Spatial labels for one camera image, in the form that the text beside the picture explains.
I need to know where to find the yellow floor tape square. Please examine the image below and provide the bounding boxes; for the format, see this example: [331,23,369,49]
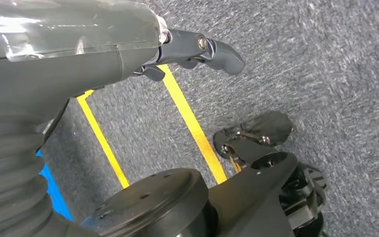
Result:
[76,64,228,190]

